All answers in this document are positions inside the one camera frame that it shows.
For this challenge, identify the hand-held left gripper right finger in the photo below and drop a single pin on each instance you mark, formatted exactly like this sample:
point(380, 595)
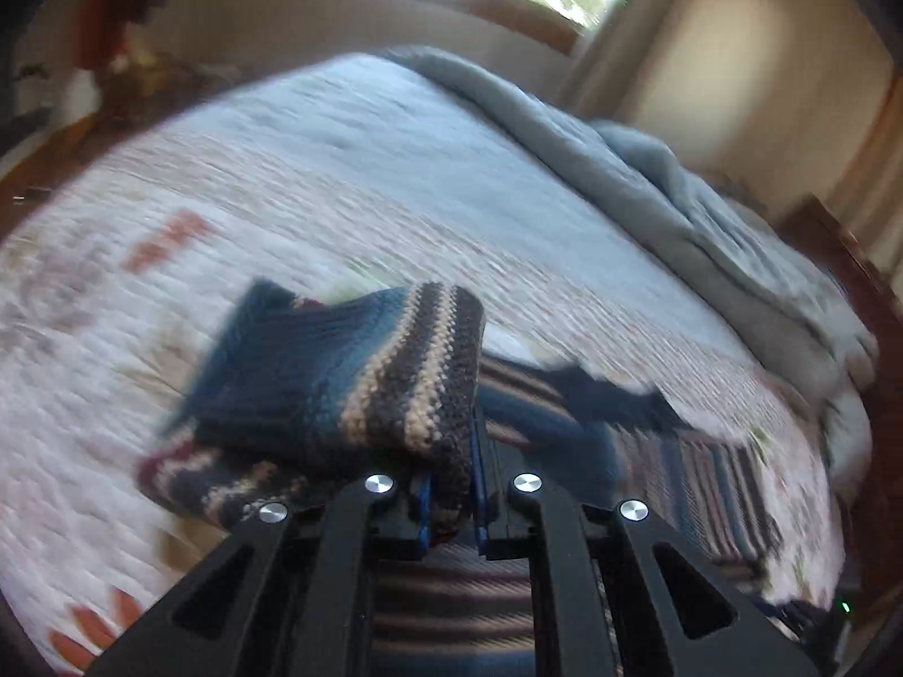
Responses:
point(481, 508)

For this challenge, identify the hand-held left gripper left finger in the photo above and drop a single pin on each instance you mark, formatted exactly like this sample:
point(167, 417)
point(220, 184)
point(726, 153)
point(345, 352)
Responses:
point(422, 516)

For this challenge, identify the blue striped knit sweater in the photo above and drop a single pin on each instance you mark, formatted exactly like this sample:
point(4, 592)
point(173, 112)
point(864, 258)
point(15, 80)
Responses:
point(338, 381)

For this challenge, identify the white floral quilt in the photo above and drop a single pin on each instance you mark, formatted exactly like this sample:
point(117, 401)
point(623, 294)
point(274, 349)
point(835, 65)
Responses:
point(395, 176)

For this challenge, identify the grey comforter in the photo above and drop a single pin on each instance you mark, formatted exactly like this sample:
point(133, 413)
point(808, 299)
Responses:
point(635, 176)

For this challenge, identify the cream pleated curtain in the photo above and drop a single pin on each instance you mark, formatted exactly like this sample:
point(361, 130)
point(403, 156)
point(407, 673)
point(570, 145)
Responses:
point(878, 176)

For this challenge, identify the red object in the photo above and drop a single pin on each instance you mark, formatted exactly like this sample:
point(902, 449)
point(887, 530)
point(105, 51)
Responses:
point(95, 21)

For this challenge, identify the brown wooden bed frame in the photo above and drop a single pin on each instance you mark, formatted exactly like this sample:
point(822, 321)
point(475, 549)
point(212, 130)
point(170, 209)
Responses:
point(839, 254)

